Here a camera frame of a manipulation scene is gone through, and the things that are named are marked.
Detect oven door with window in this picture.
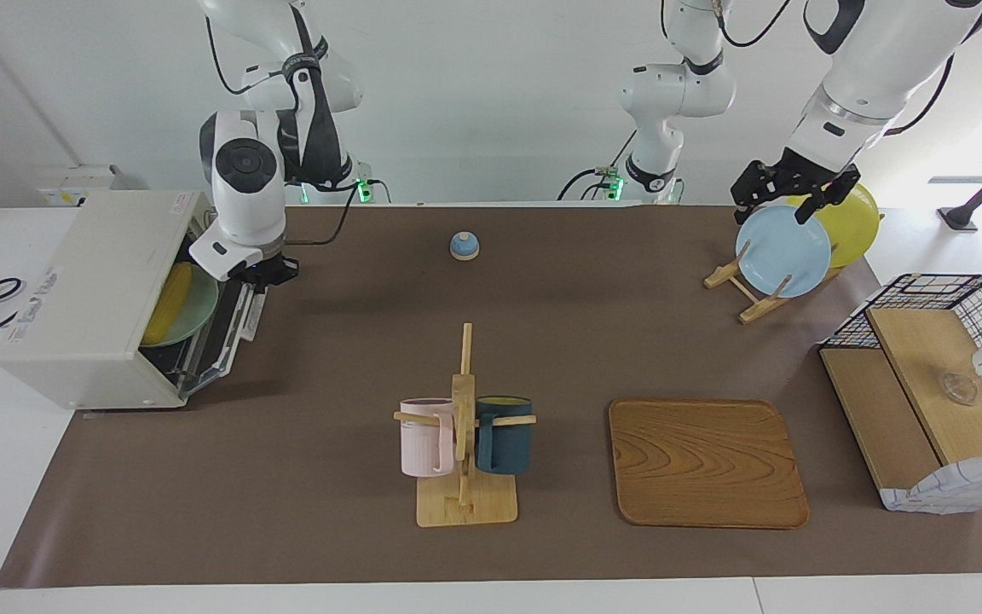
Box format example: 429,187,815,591
174,271,269,402

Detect wooden plate rack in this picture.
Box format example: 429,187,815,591
703,239,846,325

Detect wooden mug rack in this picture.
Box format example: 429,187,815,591
394,322,537,528

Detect brown wooden tray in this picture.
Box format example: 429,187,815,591
609,399,810,530

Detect light blue plate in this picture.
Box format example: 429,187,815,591
735,205,833,298

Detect white toaster oven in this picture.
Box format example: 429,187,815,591
0,189,215,410

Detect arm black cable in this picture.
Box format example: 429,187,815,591
883,55,954,137
286,177,362,248

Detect dark blue mug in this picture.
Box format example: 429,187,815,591
474,395,534,476

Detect pink mug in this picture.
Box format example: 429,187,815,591
399,397,456,478

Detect yellow plate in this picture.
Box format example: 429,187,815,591
785,182,881,269

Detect black base cable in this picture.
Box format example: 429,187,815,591
556,128,638,202

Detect white power strip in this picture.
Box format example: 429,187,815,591
38,166,130,207

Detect yellow corn cob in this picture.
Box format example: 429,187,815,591
142,263,195,345

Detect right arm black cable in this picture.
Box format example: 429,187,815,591
286,177,362,248

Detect wooden step shelf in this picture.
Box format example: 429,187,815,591
820,307,982,495

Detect wooden shelf box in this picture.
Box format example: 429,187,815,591
879,449,982,515

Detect pale green plate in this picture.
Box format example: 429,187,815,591
143,264,221,348

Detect brown table mat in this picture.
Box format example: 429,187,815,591
0,205,982,589

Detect small clear glass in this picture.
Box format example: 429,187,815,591
940,371,979,406

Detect oven wire rack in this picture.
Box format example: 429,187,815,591
148,343,202,386

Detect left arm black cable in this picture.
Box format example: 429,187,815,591
883,55,954,137

